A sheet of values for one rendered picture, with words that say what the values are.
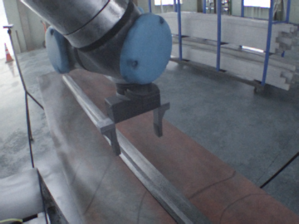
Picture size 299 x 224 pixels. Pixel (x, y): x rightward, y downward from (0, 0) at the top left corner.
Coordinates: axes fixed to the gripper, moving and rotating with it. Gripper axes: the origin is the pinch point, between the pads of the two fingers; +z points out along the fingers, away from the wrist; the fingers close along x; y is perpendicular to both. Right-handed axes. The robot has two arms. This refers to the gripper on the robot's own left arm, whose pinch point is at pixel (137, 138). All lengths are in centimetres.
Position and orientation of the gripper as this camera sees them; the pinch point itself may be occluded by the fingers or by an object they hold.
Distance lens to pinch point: 58.5
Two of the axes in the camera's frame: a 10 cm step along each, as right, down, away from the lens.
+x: -8.4, 3.2, -4.4
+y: -5.4, -3.8, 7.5
